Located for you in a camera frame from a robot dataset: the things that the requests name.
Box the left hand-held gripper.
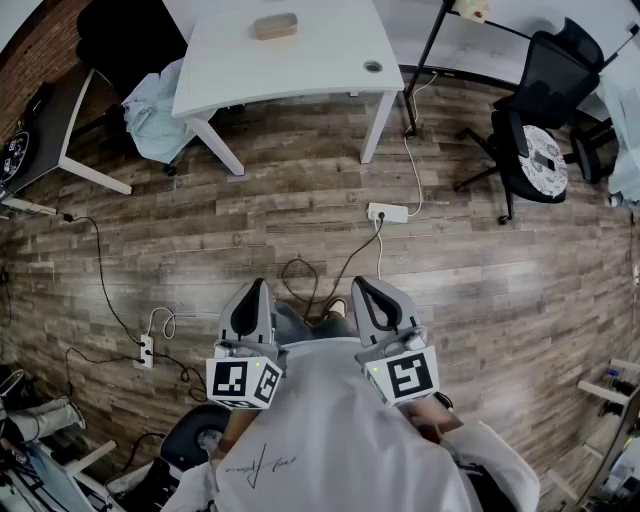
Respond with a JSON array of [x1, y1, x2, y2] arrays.
[[205, 278, 290, 411]]

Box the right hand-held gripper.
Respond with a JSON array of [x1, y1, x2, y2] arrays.
[[351, 275, 441, 408]]

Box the beige oval tray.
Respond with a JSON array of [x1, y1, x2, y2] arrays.
[[252, 13, 300, 42]]

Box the person's left forearm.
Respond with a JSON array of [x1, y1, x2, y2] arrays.
[[214, 407, 261, 464]]

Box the person's right forearm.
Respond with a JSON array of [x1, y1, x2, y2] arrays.
[[404, 394, 464, 444]]

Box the person's legs in jeans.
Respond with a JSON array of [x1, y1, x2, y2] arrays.
[[273, 301, 359, 346]]

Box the white power strip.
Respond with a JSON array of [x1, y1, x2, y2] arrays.
[[133, 333, 155, 371], [367, 201, 410, 225]]

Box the person's white shirt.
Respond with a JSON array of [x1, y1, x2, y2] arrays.
[[159, 337, 542, 512]]

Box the black round stool base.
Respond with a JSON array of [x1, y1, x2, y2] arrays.
[[159, 403, 232, 472]]

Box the grey boot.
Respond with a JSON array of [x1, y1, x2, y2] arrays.
[[3, 394, 87, 442]]

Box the light blue cloth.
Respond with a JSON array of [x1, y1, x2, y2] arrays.
[[122, 57, 201, 165]]

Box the patterned round seat cushion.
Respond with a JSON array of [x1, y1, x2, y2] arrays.
[[519, 124, 570, 194]]

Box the white table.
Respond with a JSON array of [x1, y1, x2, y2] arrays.
[[171, 0, 406, 177]]

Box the white wooden shelf rack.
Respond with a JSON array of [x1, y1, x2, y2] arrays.
[[577, 357, 640, 512]]

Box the dark grey desk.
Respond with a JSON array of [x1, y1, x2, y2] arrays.
[[0, 67, 134, 197]]

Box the black office chair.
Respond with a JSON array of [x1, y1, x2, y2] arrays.
[[453, 17, 619, 226], [75, 0, 189, 176]]

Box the black printed round mat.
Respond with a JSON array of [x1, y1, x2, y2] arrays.
[[0, 128, 32, 182]]

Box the pale blue plastic cover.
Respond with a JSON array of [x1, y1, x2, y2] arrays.
[[601, 74, 640, 207]]

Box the cream object with red knob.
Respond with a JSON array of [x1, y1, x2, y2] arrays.
[[453, 0, 489, 20]]

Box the black cable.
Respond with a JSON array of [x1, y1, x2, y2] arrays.
[[63, 346, 209, 402], [280, 214, 387, 329], [54, 211, 146, 347]]

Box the thin white cable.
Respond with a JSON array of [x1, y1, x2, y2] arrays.
[[373, 219, 386, 282]]

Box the looped white cable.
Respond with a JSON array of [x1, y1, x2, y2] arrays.
[[148, 306, 178, 341]]

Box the thick white cable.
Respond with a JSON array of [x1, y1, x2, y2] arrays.
[[402, 69, 442, 219]]

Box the black strap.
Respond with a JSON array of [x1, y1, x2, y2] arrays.
[[457, 459, 519, 512]]

